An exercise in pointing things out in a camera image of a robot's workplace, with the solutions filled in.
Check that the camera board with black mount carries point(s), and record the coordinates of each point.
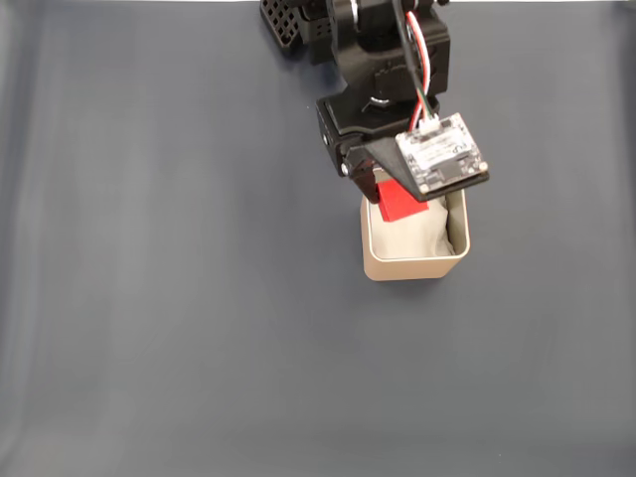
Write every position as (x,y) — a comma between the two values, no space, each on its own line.
(442,154)

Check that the white crumpled cloth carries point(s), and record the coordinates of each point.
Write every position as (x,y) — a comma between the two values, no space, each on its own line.
(412,238)

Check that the red cube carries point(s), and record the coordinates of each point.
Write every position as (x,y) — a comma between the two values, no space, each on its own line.
(397,204)

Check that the beige square box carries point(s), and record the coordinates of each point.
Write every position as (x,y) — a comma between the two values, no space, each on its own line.
(412,270)

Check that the dark grey table mat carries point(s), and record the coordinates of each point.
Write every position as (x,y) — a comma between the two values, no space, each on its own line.
(199,298)

